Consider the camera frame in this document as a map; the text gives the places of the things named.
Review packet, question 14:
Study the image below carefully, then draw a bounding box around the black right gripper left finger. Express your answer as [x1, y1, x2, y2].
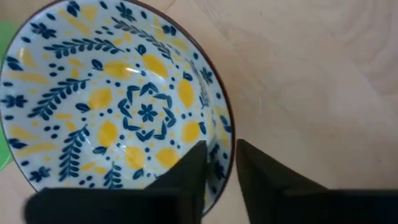
[24, 139, 208, 224]

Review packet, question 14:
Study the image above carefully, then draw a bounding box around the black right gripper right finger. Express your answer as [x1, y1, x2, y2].
[235, 139, 398, 224]

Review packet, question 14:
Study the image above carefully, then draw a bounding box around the yellow bowl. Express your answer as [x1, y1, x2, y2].
[0, 0, 236, 218]

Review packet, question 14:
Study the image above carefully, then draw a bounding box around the green plastic bowl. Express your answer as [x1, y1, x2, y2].
[0, 20, 19, 172]

